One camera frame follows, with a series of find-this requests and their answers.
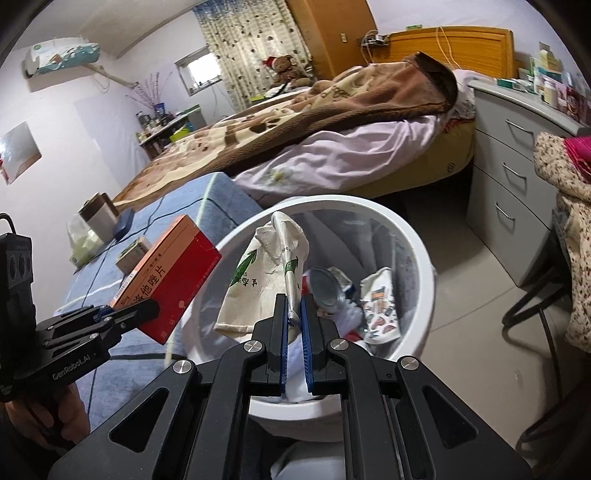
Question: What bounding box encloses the brown teddy bear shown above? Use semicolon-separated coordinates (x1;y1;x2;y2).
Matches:
263;54;315;88

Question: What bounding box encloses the small window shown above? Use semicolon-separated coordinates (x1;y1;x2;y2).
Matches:
174;46;222;96

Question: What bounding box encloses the bright pink cloth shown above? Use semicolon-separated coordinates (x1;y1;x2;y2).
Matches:
561;136;591;179

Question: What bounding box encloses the white charging cable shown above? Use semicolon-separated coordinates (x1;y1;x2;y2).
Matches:
436;25;459;71

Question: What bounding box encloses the dark red patterned box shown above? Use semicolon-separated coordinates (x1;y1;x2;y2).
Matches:
566;85;590;124

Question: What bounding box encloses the vase with purple branches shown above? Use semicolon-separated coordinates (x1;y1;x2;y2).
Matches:
127;74;175;119

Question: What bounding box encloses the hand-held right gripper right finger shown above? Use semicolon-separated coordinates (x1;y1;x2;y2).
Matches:
300;296;532;480

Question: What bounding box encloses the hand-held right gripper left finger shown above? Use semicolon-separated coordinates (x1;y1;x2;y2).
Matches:
46;294;290;480

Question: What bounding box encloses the green print paper bag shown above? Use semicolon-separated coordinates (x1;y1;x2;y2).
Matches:
213;211;310;345

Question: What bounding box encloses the blue grey cushioned bench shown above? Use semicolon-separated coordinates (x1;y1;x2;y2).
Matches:
60;172;265;416

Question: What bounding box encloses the person's left hand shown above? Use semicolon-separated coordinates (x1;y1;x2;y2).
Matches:
4;382;92;452

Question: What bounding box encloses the wooden bed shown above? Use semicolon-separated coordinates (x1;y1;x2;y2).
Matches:
113;25;515;208

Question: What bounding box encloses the grey drawer dresser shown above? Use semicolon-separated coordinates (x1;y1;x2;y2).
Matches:
464;78;588;288

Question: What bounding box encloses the spotted curtain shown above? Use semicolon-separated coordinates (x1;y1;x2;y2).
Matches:
193;0;312;112

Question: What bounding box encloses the black metal chair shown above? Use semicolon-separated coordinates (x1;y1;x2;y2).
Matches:
501;198;591;459

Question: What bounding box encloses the cluster of boxes and bottles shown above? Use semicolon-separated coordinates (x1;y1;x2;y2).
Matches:
496;44;590;124

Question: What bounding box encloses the small tan box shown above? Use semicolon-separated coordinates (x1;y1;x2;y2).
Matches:
115;236;153;274

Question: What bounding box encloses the pale green tissue pack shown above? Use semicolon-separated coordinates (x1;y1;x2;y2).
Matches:
67;215;106;268

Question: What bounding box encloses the pale pillow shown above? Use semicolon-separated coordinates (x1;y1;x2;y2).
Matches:
450;69;486;121

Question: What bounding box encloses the crushed silver can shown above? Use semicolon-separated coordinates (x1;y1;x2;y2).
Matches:
307;267;359;318

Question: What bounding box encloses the red and orange medicine box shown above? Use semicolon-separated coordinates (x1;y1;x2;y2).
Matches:
110;215;222;345

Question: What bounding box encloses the floral padded garment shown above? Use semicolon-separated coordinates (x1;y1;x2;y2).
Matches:
533;131;591;354

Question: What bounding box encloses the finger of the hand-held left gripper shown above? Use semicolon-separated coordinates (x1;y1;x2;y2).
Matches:
42;301;162;354
37;305;116;330

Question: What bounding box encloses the white wall sheet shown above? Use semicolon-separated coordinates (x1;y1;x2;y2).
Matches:
0;122;42;186

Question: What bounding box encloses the covered wall air conditioner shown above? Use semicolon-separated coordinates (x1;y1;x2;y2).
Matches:
23;39;101;78

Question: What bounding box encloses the pale pink duvet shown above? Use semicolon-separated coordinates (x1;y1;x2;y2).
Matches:
231;113;439;200

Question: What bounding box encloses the white plastic trash bin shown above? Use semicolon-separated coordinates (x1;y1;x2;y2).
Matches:
187;195;437;445

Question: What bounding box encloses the cluttered side table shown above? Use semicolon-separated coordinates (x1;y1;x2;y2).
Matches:
135;104;207;161

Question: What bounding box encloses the person's left forearm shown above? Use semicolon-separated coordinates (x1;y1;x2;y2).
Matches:
0;415;61;480

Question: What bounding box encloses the white printed snack packet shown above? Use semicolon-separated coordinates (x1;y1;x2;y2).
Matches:
358;267;403;345

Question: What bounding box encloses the brown printed blanket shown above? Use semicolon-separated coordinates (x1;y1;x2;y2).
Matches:
113;52;459;206

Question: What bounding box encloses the wooden wardrobe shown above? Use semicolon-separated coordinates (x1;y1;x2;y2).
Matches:
286;0;377;80

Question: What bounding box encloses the white air conditioner pipe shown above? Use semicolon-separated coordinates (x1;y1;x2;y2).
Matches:
88;65;139;89

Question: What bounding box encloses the dark blue case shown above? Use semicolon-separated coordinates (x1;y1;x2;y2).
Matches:
113;209;136;241

